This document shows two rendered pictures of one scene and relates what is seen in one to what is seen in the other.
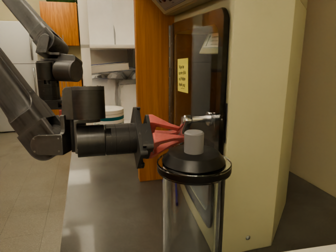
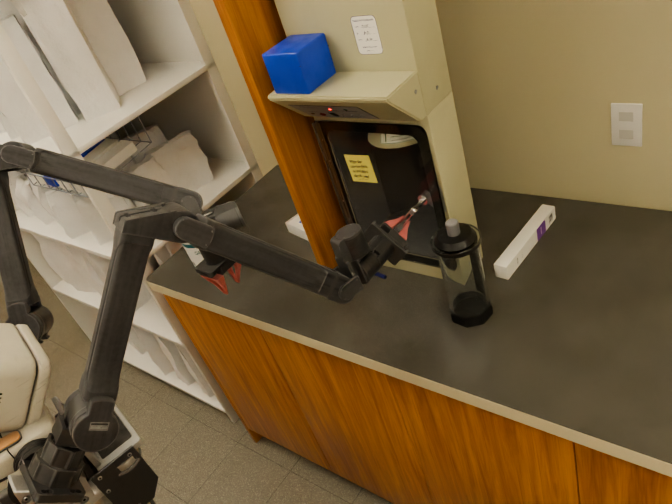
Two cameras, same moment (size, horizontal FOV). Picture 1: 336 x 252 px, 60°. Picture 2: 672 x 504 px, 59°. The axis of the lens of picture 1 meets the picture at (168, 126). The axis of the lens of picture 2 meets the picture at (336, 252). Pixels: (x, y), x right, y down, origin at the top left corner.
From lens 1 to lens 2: 99 cm
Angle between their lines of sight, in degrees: 31
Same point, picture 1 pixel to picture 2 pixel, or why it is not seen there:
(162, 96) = (317, 187)
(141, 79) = (297, 185)
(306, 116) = not seen: hidden behind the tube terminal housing
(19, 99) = (316, 271)
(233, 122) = (447, 195)
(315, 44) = not seen: hidden behind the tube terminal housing
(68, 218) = (332, 341)
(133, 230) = (390, 311)
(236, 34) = (434, 141)
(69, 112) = (348, 257)
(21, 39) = not seen: outside the picture
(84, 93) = (358, 238)
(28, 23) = (144, 193)
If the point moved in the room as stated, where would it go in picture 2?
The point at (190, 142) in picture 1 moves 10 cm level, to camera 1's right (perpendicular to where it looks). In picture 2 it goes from (454, 229) to (486, 204)
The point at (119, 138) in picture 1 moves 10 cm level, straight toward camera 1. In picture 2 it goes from (384, 252) to (421, 264)
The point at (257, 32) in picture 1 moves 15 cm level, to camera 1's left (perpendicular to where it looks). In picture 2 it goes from (442, 130) to (392, 165)
